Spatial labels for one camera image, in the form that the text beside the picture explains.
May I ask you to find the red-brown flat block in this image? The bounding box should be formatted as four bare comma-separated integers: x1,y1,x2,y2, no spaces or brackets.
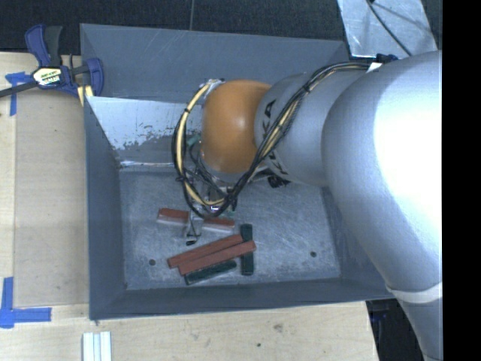
166,233,245,270
156,207,236,235
177,239,258,277

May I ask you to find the pale wood flat board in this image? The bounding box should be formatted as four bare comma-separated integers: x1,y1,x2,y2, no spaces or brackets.
13,91,91,308

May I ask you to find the black cylinder on white bracket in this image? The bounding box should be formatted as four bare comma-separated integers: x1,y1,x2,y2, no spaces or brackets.
253,166,291,189

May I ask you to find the dark green flat block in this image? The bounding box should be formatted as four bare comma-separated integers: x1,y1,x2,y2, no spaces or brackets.
239,223,256,277
183,259,238,287

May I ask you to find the grey metal bin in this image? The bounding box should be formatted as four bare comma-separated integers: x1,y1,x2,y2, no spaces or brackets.
79,23,395,321

